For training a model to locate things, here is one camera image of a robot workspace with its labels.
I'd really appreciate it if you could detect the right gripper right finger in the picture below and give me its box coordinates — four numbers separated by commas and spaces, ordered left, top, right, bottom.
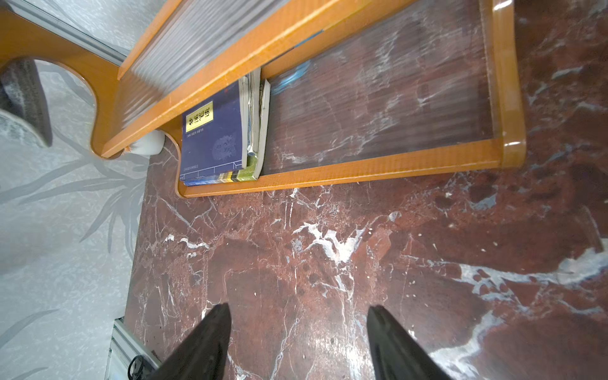
367, 305, 450, 380

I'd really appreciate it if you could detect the orange wooden bookshelf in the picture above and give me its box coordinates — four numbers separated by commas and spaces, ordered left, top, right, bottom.
1, 1, 527, 198

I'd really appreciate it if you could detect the black cable on rail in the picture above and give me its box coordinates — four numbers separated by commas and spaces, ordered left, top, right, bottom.
127, 353, 158, 380

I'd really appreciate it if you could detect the grey fluffy cloth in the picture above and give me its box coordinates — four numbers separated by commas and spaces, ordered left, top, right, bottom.
1, 59, 52, 149

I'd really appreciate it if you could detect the blue Animal Farm book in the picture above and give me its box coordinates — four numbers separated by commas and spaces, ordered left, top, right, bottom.
196, 68, 270, 186

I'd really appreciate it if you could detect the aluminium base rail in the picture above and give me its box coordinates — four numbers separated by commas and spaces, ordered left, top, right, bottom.
104, 318, 161, 380

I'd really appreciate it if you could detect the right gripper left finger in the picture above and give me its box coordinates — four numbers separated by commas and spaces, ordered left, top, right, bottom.
147, 302, 232, 380

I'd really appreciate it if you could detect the white pot with flowers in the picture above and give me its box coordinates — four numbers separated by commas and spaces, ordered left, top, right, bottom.
124, 130, 166, 156

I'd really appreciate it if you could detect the dark blue book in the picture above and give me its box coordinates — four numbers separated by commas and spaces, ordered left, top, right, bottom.
179, 82, 247, 186

